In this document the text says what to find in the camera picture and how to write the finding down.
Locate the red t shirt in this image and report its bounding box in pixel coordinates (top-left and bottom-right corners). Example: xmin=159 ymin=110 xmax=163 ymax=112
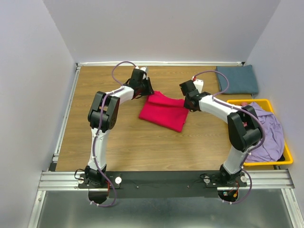
xmin=139 ymin=91 xmax=189 ymax=133

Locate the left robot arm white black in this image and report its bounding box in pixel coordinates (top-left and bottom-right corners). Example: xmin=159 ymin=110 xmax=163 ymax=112
xmin=85 ymin=77 xmax=154 ymax=188

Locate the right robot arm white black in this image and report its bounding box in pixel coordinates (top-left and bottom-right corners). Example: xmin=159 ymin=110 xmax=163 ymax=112
xmin=182 ymin=89 xmax=265 ymax=186

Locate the folded grey-blue t shirt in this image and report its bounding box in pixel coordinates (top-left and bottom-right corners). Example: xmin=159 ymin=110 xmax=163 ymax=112
xmin=216 ymin=65 xmax=259 ymax=95

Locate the yellow plastic bin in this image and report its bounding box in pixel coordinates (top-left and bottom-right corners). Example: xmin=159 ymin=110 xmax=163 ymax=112
xmin=227 ymin=99 xmax=293 ymax=166

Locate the lavender t shirt in bin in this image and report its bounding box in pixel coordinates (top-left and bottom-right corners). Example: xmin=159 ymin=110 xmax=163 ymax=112
xmin=246 ymin=102 xmax=285 ymax=163

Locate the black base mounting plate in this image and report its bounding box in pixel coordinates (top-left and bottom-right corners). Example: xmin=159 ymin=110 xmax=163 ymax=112
xmin=74 ymin=171 xmax=247 ymax=200

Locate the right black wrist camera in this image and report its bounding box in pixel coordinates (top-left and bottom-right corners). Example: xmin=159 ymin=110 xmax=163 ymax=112
xmin=179 ymin=79 xmax=204 ymax=96

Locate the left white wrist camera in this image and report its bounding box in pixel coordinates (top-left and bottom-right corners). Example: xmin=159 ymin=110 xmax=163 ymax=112
xmin=131 ymin=67 xmax=148 ymax=82

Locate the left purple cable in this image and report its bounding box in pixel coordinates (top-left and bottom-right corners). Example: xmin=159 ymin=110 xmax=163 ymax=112
xmin=91 ymin=61 xmax=138 ymax=208

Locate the purple cable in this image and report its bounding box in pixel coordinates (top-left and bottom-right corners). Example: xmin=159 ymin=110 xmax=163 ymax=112
xmin=91 ymin=61 xmax=138 ymax=208
xmin=191 ymin=71 xmax=265 ymax=205

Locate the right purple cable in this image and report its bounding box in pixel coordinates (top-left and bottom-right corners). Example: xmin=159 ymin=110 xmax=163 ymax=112
xmin=191 ymin=71 xmax=265 ymax=205

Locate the aluminium left side rail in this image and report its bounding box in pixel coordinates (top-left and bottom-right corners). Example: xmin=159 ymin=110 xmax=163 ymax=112
xmin=48 ymin=65 xmax=81 ymax=171

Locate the aluminium rail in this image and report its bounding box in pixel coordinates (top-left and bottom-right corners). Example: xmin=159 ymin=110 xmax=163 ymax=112
xmin=38 ymin=170 xmax=295 ymax=191
xmin=48 ymin=65 xmax=81 ymax=171

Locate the aluminium front rail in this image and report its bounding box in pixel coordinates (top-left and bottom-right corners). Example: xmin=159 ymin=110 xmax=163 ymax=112
xmin=38 ymin=170 xmax=295 ymax=191

